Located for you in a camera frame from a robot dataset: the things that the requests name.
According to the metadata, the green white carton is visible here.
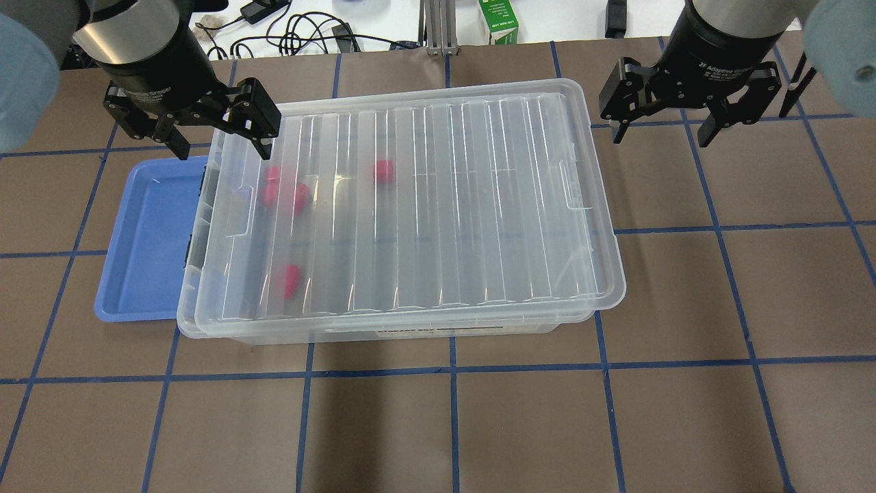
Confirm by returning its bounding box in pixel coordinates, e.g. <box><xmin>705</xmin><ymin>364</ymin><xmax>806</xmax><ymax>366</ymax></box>
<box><xmin>476</xmin><ymin>0</ymin><xmax>520</xmax><ymax>46</ymax></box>

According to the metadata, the clear plastic storage box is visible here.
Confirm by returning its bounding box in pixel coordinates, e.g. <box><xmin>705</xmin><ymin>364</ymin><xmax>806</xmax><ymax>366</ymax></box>
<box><xmin>177</xmin><ymin>110</ymin><xmax>596</xmax><ymax>346</ymax></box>

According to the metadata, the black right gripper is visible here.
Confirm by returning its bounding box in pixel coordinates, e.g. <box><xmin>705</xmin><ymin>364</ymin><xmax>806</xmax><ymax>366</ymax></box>
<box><xmin>600</xmin><ymin>14</ymin><xmax>782</xmax><ymax>149</ymax></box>

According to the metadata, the blue plastic tray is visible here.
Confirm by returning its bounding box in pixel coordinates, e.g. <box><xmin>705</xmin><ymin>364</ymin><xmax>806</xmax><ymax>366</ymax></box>
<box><xmin>94</xmin><ymin>156</ymin><xmax>207</xmax><ymax>323</ymax></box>

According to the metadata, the red block in cluster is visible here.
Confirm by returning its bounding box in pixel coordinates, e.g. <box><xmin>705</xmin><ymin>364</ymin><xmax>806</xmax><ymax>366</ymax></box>
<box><xmin>292</xmin><ymin>182</ymin><xmax>313</xmax><ymax>216</ymax></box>

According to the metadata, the aluminium frame post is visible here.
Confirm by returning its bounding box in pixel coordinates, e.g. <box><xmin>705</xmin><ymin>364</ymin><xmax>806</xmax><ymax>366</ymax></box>
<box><xmin>418</xmin><ymin>0</ymin><xmax>458</xmax><ymax>56</ymax></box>

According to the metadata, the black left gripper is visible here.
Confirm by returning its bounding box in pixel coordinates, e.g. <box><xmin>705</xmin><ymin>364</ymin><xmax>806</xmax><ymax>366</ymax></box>
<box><xmin>94</xmin><ymin>27</ymin><xmax>281</xmax><ymax>160</ymax></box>

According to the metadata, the clear plastic box lid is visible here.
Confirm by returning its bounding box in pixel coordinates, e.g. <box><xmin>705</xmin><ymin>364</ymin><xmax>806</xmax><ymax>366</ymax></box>
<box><xmin>194</xmin><ymin>78</ymin><xmax>627</xmax><ymax>325</ymax></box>

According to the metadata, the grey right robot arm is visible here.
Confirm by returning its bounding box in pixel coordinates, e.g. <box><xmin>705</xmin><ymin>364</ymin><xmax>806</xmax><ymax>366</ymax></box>
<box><xmin>600</xmin><ymin>1</ymin><xmax>875</xmax><ymax>147</ymax></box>

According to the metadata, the black tangled cable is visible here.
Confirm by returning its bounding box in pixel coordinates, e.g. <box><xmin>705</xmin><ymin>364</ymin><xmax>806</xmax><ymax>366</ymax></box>
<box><xmin>195</xmin><ymin>0</ymin><xmax>425</xmax><ymax>61</ymax></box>

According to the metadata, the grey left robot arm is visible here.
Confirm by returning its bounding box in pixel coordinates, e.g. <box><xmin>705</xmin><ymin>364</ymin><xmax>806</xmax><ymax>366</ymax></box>
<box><xmin>1</xmin><ymin>1</ymin><xmax>281</xmax><ymax>160</ymax></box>

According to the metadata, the black power adapter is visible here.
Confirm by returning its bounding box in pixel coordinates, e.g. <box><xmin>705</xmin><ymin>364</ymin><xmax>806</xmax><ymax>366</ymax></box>
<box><xmin>239</xmin><ymin>0</ymin><xmax>291</xmax><ymax>25</ymax></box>

